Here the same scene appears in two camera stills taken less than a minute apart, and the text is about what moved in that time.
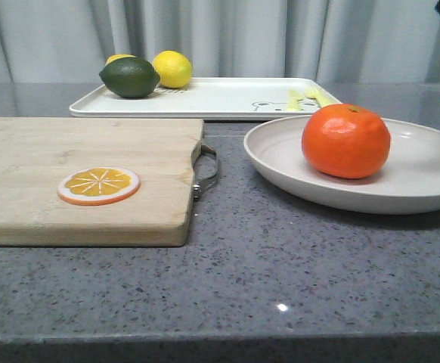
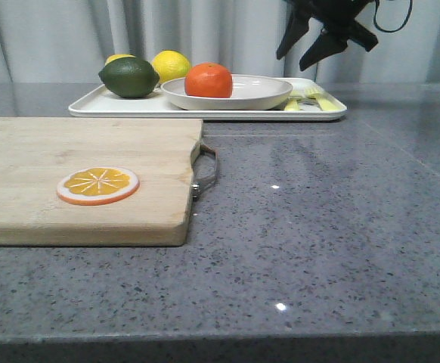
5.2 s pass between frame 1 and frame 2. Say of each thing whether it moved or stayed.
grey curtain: stayed
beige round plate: moved
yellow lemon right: stayed
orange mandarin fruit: moved
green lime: stayed
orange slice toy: stayed
